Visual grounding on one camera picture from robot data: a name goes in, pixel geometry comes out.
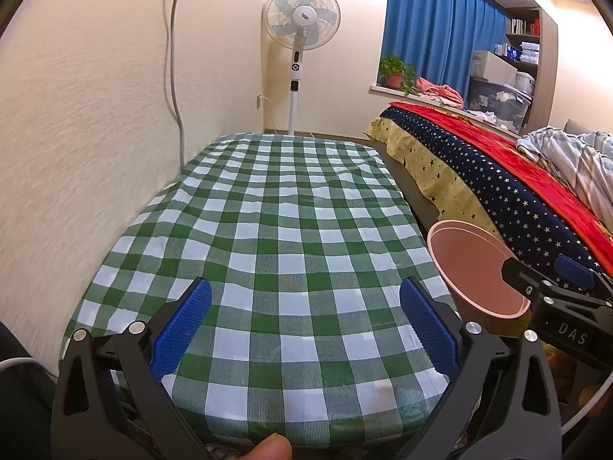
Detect pink cloth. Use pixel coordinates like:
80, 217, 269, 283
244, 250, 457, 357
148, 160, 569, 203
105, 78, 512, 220
414, 77, 465, 107

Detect white cardboard box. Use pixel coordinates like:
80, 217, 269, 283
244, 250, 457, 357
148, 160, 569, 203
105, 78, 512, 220
472, 50, 519, 86

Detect wooden shelf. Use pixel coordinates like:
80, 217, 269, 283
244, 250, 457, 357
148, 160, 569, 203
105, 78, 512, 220
503, 7, 542, 75

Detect green checked tablecloth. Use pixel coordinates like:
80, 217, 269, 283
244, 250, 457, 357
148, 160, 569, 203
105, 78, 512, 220
61, 133, 461, 449

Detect grey wall cable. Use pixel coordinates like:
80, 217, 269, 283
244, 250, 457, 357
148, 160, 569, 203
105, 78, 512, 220
163, 0, 187, 166

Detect person's left hand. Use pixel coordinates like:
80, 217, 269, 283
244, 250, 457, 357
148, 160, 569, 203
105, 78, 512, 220
248, 432, 293, 460

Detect clear storage box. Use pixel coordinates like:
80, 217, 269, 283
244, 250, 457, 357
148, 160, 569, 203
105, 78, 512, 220
467, 77, 533, 132

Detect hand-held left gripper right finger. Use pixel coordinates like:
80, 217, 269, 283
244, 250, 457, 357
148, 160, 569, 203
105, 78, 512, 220
399, 277, 563, 460

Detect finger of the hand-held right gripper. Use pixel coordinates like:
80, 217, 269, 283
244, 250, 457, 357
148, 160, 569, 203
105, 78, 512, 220
554, 255, 611, 294
499, 256, 613, 314

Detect potted green plant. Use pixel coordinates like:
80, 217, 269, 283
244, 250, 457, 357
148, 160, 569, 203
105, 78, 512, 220
378, 55, 417, 94

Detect pink plastic bin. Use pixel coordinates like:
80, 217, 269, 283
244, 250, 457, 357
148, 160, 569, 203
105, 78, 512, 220
426, 219, 533, 338

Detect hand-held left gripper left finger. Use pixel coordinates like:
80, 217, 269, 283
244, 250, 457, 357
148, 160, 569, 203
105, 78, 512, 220
50, 276, 216, 460

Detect star printed bed sheet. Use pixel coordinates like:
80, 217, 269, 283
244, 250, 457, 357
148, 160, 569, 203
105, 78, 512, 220
362, 105, 613, 293

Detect blue curtain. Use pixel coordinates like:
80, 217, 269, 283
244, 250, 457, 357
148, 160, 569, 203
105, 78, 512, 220
380, 0, 508, 101

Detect white standing fan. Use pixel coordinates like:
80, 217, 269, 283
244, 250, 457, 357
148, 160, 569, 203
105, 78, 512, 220
261, 0, 342, 136

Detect striped duvet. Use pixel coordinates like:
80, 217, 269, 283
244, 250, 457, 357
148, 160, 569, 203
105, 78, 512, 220
516, 126, 613, 223

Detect red blanket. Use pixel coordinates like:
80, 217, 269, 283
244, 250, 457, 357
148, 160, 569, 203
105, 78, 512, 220
389, 100, 613, 250

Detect white window sill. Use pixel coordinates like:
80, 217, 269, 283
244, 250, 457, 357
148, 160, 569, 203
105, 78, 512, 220
369, 84, 432, 101

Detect white plastic container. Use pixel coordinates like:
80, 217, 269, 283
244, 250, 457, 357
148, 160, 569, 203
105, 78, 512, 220
513, 71, 535, 97

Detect white cable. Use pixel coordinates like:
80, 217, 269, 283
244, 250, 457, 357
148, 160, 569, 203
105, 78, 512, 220
0, 357, 63, 379
560, 378, 613, 437

